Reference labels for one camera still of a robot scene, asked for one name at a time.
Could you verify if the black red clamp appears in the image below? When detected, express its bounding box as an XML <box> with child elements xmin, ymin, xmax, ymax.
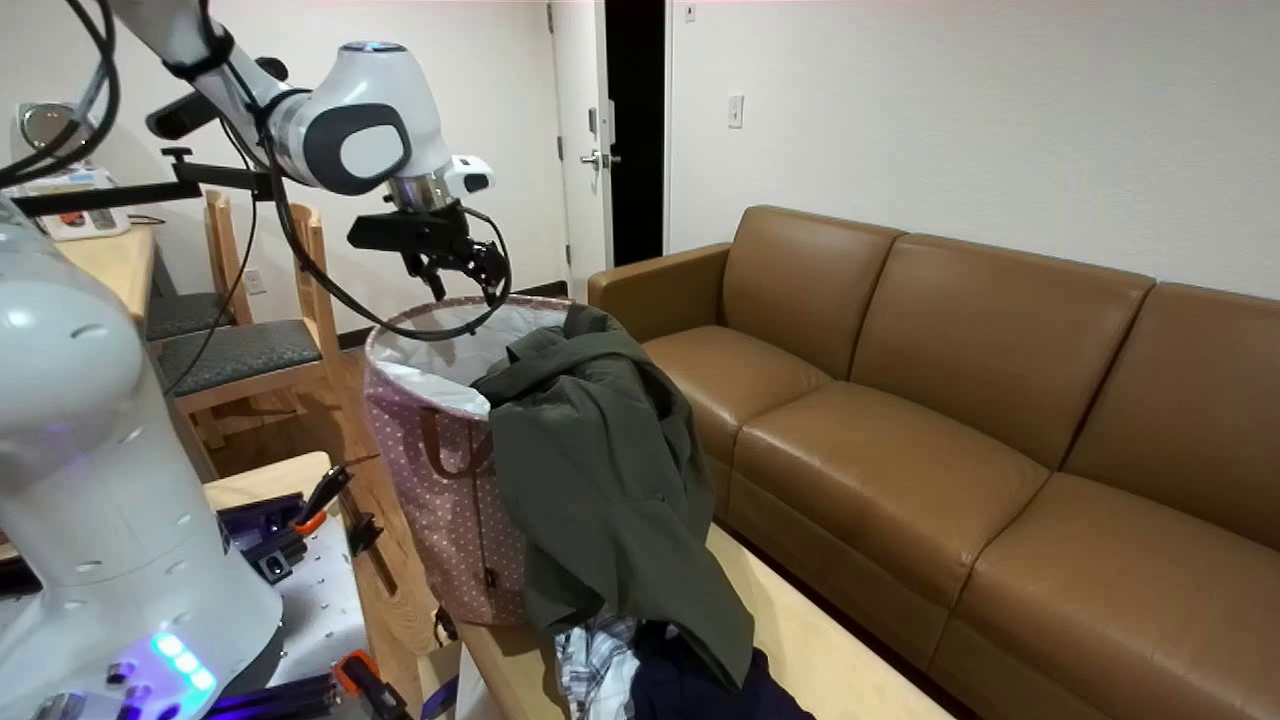
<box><xmin>294</xmin><ymin>461</ymin><xmax>362</xmax><ymax>536</ymax></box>

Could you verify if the navy blue cloth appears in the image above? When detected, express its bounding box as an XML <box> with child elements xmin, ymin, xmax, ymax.
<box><xmin>633</xmin><ymin>624</ymin><xmax>817</xmax><ymax>720</ymax></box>

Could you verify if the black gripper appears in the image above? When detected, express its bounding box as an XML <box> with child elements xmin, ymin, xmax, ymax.
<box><xmin>349</xmin><ymin>207</ymin><xmax>512</xmax><ymax>305</ymax></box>

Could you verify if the round mirror on stand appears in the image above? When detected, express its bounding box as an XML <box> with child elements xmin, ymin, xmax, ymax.
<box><xmin>14</xmin><ymin>105</ymin><xmax>99</xmax><ymax>184</ymax></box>

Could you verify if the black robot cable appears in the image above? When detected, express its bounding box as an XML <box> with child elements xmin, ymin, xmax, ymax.
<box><xmin>0</xmin><ymin>0</ymin><xmax>517</xmax><ymax>346</ymax></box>

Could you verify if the white plaid cloth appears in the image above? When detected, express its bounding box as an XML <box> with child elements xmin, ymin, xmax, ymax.
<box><xmin>552</xmin><ymin>620</ymin><xmax>639</xmax><ymax>720</ymax></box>

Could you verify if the pink patterned laundry bag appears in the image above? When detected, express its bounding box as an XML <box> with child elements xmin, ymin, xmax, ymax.
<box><xmin>365</xmin><ymin>297</ymin><xmax>568</xmax><ymax>624</ymax></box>

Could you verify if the white light switch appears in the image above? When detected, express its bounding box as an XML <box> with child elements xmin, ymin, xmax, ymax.
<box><xmin>730</xmin><ymin>95</ymin><xmax>745</xmax><ymax>133</ymax></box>

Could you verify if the white door with handle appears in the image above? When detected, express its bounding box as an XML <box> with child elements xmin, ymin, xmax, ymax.
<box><xmin>548</xmin><ymin>0</ymin><xmax>618</xmax><ymax>287</ymax></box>

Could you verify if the brown leather sofa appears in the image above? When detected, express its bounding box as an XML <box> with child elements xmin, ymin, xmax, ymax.
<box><xmin>589</xmin><ymin>205</ymin><xmax>1280</xmax><ymax>720</ymax></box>

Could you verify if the wooden chair grey cushion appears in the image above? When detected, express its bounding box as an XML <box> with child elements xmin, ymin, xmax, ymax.
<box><xmin>115</xmin><ymin>189</ymin><xmax>351</xmax><ymax>474</ymax></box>

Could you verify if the dark green cloth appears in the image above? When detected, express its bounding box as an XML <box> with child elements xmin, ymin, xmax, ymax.
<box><xmin>477</xmin><ymin>305</ymin><xmax>751</xmax><ymax>687</ymax></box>

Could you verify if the black camera on boom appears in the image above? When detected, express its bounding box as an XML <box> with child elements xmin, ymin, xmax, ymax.
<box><xmin>144</xmin><ymin>52</ymin><xmax>294</xmax><ymax>146</ymax></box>

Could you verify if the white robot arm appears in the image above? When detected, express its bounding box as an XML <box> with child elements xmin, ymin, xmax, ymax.
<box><xmin>0</xmin><ymin>0</ymin><xmax>489</xmax><ymax>720</ymax></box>

